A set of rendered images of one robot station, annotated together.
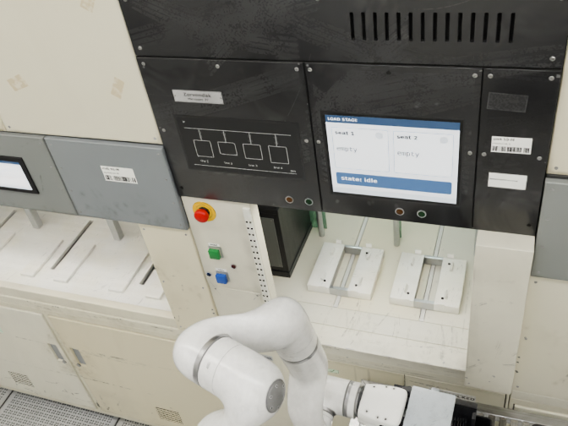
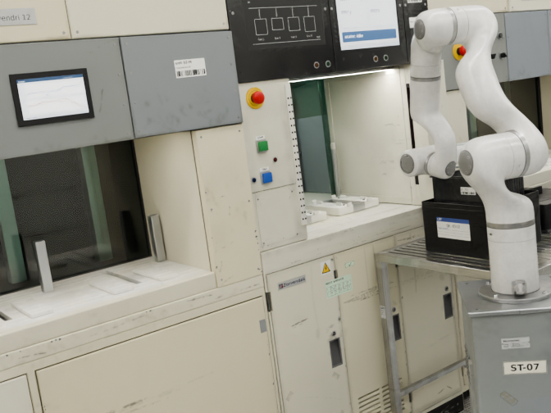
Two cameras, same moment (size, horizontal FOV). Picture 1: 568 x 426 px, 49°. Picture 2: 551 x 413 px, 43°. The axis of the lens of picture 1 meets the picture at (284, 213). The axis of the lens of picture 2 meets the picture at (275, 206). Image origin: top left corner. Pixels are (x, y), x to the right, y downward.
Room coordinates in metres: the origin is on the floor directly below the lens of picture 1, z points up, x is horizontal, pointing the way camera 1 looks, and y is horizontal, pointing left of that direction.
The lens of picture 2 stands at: (0.22, 2.10, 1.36)
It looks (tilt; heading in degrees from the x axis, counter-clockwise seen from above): 9 degrees down; 300
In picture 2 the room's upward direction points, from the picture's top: 7 degrees counter-clockwise
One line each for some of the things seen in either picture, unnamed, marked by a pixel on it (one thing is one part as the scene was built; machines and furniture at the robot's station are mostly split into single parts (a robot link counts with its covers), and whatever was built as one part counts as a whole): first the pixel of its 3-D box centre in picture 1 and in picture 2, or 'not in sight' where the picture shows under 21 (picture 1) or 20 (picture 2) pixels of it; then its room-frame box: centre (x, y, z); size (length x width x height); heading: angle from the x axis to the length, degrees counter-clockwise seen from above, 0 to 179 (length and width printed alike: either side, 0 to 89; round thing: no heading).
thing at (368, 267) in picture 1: (346, 268); (288, 217); (1.46, -0.17, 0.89); 0.22 x 0.21 x 0.04; 155
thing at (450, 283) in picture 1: (428, 280); (341, 203); (1.35, -0.41, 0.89); 0.22 x 0.21 x 0.04; 155
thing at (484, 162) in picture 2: not in sight; (496, 180); (0.59, 0.29, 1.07); 0.19 x 0.12 x 0.24; 47
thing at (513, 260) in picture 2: not in sight; (512, 258); (0.57, 0.26, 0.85); 0.19 x 0.19 x 0.18
